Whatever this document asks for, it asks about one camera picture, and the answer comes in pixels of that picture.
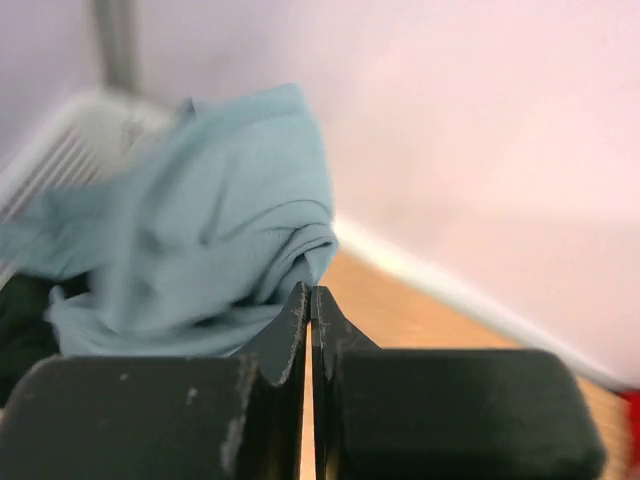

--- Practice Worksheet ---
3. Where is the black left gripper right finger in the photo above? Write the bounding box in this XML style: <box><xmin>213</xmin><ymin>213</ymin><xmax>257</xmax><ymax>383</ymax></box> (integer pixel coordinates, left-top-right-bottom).
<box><xmin>309</xmin><ymin>287</ymin><xmax>606</xmax><ymax>479</ymax></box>

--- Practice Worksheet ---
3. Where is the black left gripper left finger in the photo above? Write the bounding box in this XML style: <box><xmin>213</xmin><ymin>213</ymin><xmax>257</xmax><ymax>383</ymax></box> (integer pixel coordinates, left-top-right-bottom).
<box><xmin>1</xmin><ymin>284</ymin><xmax>307</xmax><ymax>479</ymax></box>

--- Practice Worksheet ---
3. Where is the light blue t shirt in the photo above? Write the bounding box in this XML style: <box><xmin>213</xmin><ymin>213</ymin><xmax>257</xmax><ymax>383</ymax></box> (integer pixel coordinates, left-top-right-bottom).
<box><xmin>1</xmin><ymin>84</ymin><xmax>338</xmax><ymax>356</ymax></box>

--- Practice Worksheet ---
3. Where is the black t shirt in basket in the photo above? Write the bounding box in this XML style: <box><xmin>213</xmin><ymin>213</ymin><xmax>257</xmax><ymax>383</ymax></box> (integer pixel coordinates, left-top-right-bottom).
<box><xmin>1</xmin><ymin>272</ymin><xmax>91</xmax><ymax>405</ymax></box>

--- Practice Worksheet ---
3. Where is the red folded t shirt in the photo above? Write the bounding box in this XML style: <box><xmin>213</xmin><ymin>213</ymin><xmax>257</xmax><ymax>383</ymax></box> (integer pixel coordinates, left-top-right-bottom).
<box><xmin>620</xmin><ymin>389</ymin><xmax>640</xmax><ymax>480</ymax></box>

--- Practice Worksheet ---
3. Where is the white plastic laundry basket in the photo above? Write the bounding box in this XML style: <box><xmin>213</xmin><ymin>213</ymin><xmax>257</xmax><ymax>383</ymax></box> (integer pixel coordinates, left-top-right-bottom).
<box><xmin>0</xmin><ymin>89</ymin><xmax>176</xmax><ymax>281</ymax></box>

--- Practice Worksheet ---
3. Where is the grey metal corner post left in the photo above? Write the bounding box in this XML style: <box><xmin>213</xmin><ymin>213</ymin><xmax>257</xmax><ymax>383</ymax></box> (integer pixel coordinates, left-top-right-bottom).
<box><xmin>89</xmin><ymin>0</ymin><xmax>139</xmax><ymax>95</ymax></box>

